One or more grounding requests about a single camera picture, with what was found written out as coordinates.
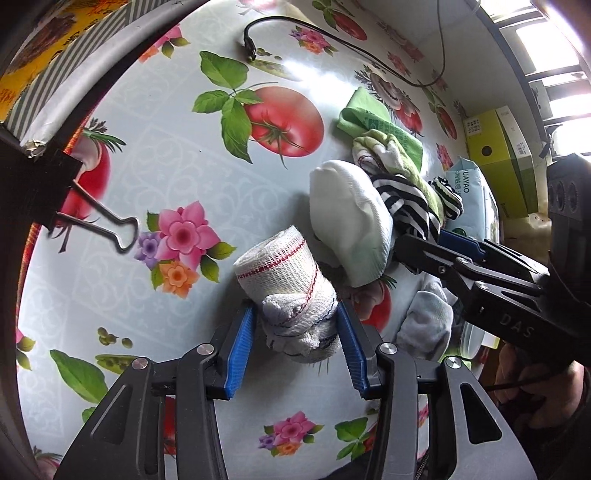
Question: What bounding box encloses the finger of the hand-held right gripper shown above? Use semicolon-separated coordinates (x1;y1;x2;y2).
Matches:
394;233;544;306
438;230;551;278

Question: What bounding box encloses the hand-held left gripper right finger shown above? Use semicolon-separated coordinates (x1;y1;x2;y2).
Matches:
337;301;539;480

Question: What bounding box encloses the person's right hand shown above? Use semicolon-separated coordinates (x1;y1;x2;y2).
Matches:
496;344;591;435

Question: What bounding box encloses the yellow printed board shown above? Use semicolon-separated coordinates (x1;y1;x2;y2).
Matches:
0;0;134;158

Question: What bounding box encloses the metal window frame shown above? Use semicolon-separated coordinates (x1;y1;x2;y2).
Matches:
480;0;591;153

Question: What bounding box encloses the white knitted cloth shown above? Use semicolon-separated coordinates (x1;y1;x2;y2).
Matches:
308;160;395;288

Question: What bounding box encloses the large green cardboard box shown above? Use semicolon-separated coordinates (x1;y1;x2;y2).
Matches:
464;108;529;219

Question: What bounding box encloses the black binder clip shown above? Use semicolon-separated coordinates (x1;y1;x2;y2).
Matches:
0;127;140;254

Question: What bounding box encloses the wet wipes pack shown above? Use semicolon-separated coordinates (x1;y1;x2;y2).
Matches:
443;156;499;241

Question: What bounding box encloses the white red-stitched gauze cloth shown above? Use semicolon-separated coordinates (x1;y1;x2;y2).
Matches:
232;224;342;365

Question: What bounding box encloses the black cable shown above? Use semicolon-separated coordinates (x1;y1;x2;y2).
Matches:
243;0;446;88

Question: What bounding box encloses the small grey white sock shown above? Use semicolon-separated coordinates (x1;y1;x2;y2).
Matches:
397;279;455;361

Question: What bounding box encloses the green white towel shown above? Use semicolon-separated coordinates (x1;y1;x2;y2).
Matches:
352;129;446;227

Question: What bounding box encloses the clear plastic container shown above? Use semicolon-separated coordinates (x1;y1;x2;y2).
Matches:
455;318;488;361

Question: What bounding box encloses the green work glove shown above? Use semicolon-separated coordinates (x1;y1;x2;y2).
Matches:
336;86;424;174

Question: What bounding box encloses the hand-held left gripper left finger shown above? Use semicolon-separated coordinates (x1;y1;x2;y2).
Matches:
53;305;258;480

